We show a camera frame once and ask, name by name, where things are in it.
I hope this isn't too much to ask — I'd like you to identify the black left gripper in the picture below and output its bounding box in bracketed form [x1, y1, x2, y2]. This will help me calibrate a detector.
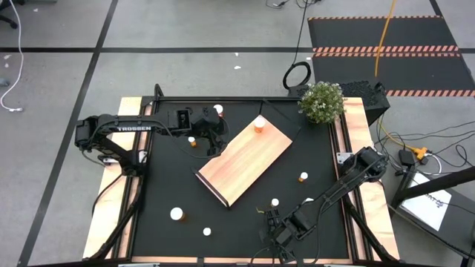
[191, 107, 229, 156]

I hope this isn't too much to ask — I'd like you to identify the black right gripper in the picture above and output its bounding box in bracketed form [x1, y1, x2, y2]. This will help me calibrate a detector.
[259, 208, 300, 257]

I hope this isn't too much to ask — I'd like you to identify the light wooden side board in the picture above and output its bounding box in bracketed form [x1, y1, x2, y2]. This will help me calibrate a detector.
[333, 96, 401, 260]
[82, 96, 154, 260]

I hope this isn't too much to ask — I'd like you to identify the green plant in black pot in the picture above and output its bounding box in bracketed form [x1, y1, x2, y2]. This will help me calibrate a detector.
[298, 81, 347, 125]

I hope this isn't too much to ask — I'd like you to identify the black power adapter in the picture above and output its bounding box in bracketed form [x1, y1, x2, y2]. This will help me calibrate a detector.
[399, 148, 416, 167]

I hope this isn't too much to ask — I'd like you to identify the white printed sheet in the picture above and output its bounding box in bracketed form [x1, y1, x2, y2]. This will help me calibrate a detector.
[400, 171, 453, 232]

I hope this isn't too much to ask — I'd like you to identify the black striped floor mat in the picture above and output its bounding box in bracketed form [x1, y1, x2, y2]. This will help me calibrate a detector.
[311, 51, 475, 98]
[307, 15, 461, 53]

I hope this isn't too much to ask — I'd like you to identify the black metal stand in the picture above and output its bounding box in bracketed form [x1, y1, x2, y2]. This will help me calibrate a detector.
[387, 165, 475, 260]

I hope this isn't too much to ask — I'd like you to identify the black office chair base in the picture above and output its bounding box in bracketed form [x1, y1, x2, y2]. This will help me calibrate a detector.
[0, 0, 19, 30]

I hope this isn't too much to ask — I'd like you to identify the wooden shelf black metal frame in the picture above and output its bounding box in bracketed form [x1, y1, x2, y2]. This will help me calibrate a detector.
[190, 98, 302, 209]

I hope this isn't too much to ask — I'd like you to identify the black metal table frame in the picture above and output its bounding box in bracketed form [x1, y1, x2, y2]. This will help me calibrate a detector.
[83, 83, 404, 267]

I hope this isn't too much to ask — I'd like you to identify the black cable with coil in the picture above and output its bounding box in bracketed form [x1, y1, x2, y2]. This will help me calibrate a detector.
[281, 0, 312, 90]

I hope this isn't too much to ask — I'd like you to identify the yellow cable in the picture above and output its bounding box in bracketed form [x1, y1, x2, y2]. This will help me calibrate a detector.
[373, 0, 431, 161]

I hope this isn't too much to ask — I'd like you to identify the white floor cable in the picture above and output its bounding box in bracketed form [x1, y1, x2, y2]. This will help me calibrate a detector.
[0, 0, 25, 113]

